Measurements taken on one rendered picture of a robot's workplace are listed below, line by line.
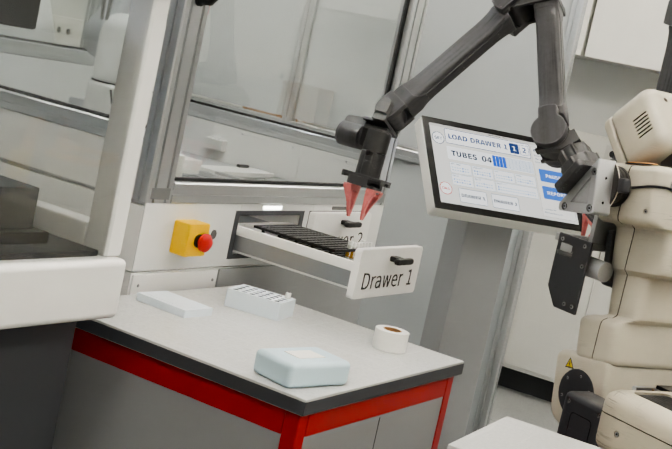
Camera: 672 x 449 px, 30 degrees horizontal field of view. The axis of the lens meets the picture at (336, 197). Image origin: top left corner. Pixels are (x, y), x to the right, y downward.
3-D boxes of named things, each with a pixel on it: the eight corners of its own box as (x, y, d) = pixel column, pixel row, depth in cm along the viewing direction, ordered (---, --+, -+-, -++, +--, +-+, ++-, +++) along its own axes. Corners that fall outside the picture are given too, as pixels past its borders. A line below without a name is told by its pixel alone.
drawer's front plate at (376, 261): (413, 292, 292) (423, 246, 291) (351, 299, 267) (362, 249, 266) (407, 290, 293) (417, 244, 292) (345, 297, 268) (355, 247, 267)
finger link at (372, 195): (346, 215, 288) (358, 176, 288) (374, 223, 285) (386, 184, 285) (336, 213, 281) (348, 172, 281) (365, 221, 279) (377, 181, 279)
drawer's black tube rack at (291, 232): (367, 274, 292) (373, 247, 291) (329, 278, 277) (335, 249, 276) (289, 250, 303) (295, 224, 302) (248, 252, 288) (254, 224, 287)
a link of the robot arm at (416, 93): (526, -9, 280) (539, 20, 288) (510, -21, 283) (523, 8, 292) (380, 117, 279) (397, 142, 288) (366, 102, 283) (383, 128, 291)
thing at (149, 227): (372, 256, 344) (384, 205, 342) (132, 272, 256) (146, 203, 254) (113, 177, 391) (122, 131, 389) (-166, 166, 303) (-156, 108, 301)
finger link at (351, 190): (344, 214, 288) (355, 175, 288) (372, 223, 285) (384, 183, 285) (334, 212, 282) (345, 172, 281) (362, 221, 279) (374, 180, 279)
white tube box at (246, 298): (292, 316, 266) (296, 299, 265) (277, 321, 258) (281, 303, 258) (240, 300, 270) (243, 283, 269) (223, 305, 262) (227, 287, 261)
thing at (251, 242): (405, 284, 291) (410, 259, 291) (350, 290, 269) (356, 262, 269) (265, 240, 311) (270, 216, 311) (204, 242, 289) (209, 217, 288)
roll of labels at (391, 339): (410, 355, 253) (414, 336, 253) (379, 351, 251) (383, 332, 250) (397, 345, 260) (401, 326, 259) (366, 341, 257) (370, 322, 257)
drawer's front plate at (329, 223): (363, 253, 335) (372, 213, 334) (306, 256, 310) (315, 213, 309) (358, 251, 336) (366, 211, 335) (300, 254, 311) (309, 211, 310)
